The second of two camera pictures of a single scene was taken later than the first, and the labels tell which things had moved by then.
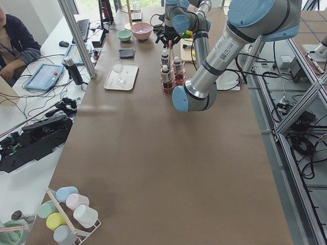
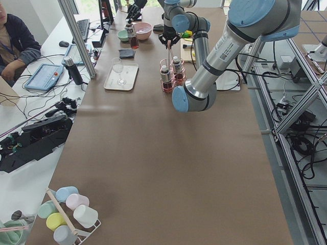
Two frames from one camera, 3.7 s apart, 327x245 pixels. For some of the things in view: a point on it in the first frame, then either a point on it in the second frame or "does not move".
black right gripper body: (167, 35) → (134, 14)
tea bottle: (164, 57) → (130, 29)
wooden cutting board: (186, 53) does not move
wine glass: (118, 67) does not move
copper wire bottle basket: (173, 73) does not move
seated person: (18, 47) does not move
